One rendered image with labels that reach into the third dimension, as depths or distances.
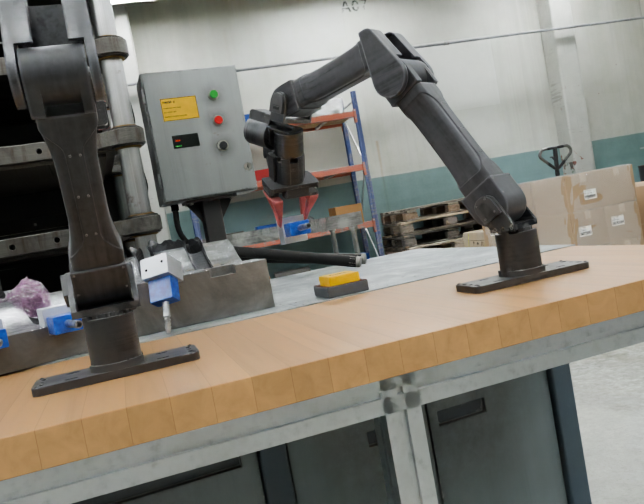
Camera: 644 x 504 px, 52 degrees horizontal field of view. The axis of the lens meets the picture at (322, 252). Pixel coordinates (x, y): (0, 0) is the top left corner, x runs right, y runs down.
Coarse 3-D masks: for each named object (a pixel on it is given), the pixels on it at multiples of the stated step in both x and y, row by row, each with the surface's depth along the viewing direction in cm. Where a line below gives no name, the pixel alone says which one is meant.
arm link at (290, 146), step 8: (272, 128) 127; (280, 128) 126; (288, 128) 126; (296, 128) 126; (272, 136) 129; (280, 136) 125; (288, 136) 124; (296, 136) 125; (272, 144) 129; (280, 144) 125; (288, 144) 125; (296, 144) 125; (280, 152) 126; (288, 152) 126; (296, 152) 126
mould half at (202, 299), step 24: (216, 264) 138; (240, 264) 118; (264, 264) 120; (144, 288) 113; (192, 288) 115; (216, 288) 117; (240, 288) 118; (264, 288) 120; (144, 312) 113; (192, 312) 115; (216, 312) 117; (240, 312) 118
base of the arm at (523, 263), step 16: (496, 240) 100; (512, 240) 97; (528, 240) 97; (512, 256) 98; (528, 256) 97; (512, 272) 98; (528, 272) 97; (544, 272) 97; (560, 272) 98; (464, 288) 98; (480, 288) 94; (496, 288) 95
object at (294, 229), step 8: (296, 216) 136; (288, 224) 131; (296, 224) 131; (304, 224) 127; (280, 232) 136; (288, 232) 132; (296, 232) 131; (304, 232) 132; (280, 240) 138; (288, 240) 135; (296, 240) 135; (304, 240) 136
